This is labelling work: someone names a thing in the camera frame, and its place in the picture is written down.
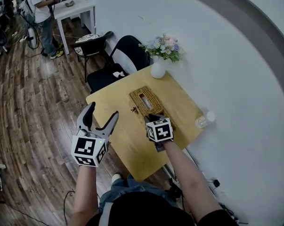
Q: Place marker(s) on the person's black shirt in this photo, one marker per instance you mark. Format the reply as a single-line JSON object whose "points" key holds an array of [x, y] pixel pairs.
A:
{"points": [[144, 211]]}

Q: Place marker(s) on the woven wicker box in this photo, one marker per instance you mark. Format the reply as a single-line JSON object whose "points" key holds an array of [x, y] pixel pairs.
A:
{"points": [[146, 100]]}

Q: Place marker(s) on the person's right forearm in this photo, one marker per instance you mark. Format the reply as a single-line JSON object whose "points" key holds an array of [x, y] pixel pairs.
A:
{"points": [[189, 180]]}

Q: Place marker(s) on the grey curved dish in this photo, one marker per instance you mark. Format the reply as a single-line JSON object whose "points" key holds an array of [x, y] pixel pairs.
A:
{"points": [[69, 3]]}

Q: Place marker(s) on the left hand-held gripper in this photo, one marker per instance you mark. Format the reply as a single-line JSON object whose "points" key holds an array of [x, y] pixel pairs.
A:
{"points": [[84, 147]]}

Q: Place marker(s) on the white table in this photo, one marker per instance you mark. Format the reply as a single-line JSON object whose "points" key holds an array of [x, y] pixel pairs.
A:
{"points": [[73, 9]]}

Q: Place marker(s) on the pastel flower bouquet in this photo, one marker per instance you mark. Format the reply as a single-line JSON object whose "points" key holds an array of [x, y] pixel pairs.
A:
{"points": [[165, 47]]}

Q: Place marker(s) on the clear plastic bottle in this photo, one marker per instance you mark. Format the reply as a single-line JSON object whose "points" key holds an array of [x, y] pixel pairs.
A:
{"points": [[203, 121]]}

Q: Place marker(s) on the person's left forearm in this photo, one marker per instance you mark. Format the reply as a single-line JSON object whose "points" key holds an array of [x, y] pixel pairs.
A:
{"points": [[85, 192]]}

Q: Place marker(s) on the person's blue jeans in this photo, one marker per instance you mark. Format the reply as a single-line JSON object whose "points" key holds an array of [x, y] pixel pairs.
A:
{"points": [[123, 189]]}

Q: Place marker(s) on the black power adapter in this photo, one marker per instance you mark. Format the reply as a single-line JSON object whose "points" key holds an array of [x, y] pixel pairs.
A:
{"points": [[216, 183]]}

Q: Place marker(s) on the black padded chair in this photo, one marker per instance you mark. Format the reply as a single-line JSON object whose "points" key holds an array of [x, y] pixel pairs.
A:
{"points": [[104, 78]]}

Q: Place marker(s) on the person's white shoe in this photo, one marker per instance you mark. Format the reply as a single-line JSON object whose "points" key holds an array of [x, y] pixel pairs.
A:
{"points": [[116, 178]]}

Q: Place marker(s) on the white ceramic vase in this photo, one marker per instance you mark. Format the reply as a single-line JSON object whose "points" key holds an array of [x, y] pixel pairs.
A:
{"points": [[158, 68]]}

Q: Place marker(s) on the white paper scrap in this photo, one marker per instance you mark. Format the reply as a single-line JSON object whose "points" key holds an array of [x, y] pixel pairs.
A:
{"points": [[118, 74]]}

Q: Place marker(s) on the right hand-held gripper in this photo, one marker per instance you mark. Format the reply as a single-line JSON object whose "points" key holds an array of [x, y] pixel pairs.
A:
{"points": [[160, 131]]}

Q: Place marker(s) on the black chair with patterned cushion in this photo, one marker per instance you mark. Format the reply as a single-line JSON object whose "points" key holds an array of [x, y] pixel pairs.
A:
{"points": [[92, 45]]}

